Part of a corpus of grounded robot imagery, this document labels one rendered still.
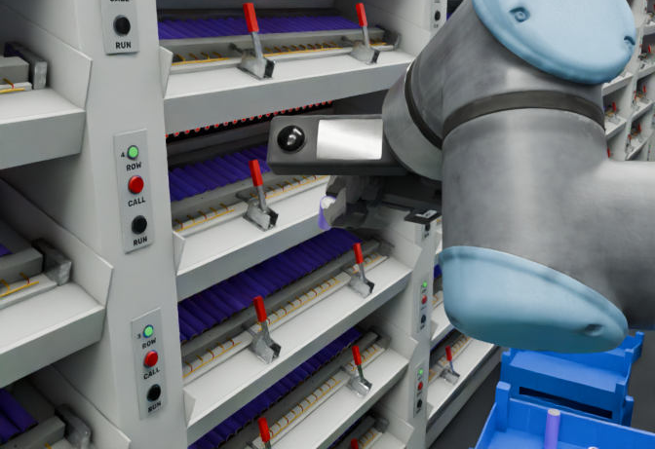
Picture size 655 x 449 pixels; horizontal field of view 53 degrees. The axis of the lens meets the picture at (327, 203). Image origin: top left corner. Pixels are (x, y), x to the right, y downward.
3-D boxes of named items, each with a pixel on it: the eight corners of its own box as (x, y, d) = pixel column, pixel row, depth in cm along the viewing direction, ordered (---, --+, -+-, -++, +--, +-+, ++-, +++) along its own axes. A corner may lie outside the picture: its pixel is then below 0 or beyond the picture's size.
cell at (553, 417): (559, 417, 97) (555, 454, 98) (561, 410, 98) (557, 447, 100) (546, 413, 97) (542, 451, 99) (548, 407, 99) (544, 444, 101)
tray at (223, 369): (405, 287, 131) (431, 230, 124) (179, 453, 83) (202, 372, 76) (326, 236, 139) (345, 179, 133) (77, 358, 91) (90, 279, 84)
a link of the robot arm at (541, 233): (712, 339, 29) (679, 93, 34) (450, 324, 30) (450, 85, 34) (630, 363, 38) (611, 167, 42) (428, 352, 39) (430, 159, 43)
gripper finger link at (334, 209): (369, 252, 69) (406, 221, 61) (315, 243, 67) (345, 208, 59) (370, 225, 70) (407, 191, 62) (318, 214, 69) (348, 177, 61)
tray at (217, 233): (409, 190, 125) (436, 125, 119) (169, 307, 77) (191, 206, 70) (326, 142, 133) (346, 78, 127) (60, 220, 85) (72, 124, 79)
